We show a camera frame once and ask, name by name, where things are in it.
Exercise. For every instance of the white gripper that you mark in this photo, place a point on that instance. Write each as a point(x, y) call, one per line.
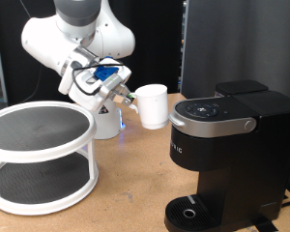
point(87, 96)

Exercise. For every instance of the grey partition panel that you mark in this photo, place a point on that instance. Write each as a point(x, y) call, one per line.
point(235, 32)

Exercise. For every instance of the white two-tier turntable stand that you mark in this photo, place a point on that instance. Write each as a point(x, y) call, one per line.
point(38, 129)

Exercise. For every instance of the perforated metal upright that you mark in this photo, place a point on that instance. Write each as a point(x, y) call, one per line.
point(182, 48)

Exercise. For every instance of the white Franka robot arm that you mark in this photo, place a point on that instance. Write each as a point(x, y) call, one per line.
point(48, 45)

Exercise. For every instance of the black Keurig coffee machine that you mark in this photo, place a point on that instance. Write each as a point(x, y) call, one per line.
point(248, 167)

